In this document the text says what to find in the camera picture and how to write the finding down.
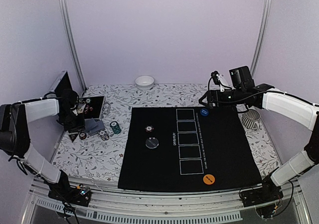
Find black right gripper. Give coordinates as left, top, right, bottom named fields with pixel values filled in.
left=199, top=88, right=245, bottom=109

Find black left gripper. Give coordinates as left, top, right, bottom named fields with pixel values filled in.
left=59, top=109, right=86, bottom=132

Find blue small blind button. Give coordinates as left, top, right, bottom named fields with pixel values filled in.
left=200, top=108, right=209, bottom=116

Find grey playing card deck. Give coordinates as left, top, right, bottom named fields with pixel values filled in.
left=85, top=118, right=105, bottom=135

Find red white poker chips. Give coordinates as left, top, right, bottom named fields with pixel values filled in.
left=145, top=125, right=154, bottom=132

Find black dealer button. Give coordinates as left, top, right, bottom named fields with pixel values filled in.
left=145, top=137, right=159, bottom=149

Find orange big blind button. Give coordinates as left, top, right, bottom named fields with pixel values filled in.
left=203, top=174, right=215, bottom=185

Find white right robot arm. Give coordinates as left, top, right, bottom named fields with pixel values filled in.
left=198, top=66, right=319, bottom=202

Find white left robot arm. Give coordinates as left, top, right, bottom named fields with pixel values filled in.
left=0, top=89, right=85, bottom=201

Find black triangular marker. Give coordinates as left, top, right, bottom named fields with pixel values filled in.
left=68, top=133, right=78, bottom=142

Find card box in case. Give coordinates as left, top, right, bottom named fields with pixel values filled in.
left=77, top=103, right=87, bottom=113

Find aluminium poker case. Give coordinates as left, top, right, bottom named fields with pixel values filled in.
left=48, top=70, right=111, bottom=119

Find blue peach poker chip stack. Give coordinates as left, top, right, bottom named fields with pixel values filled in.
left=99, top=130, right=110, bottom=141

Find green poker chip stack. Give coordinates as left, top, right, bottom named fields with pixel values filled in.
left=110, top=121, right=122, bottom=134

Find white ceramic bowl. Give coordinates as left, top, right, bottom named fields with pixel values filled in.
left=135, top=76, right=155, bottom=90

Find black poker play mat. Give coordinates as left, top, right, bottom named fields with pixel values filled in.
left=118, top=107, right=262, bottom=193

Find front aluminium rail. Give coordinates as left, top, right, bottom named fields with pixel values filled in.
left=21, top=178, right=312, bottom=224

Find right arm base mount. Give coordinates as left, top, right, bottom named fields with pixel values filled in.
left=239, top=185, right=284, bottom=219

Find right aluminium frame post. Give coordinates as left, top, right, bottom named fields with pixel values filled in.
left=250, top=0, right=274, bottom=72

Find aluminium frame post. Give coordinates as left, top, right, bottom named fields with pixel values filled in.
left=59, top=0, right=87, bottom=91
left=250, top=0, right=274, bottom=72

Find left aluminium frame post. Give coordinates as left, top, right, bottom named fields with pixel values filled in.
left=59, top=0, right=87, bottom=91

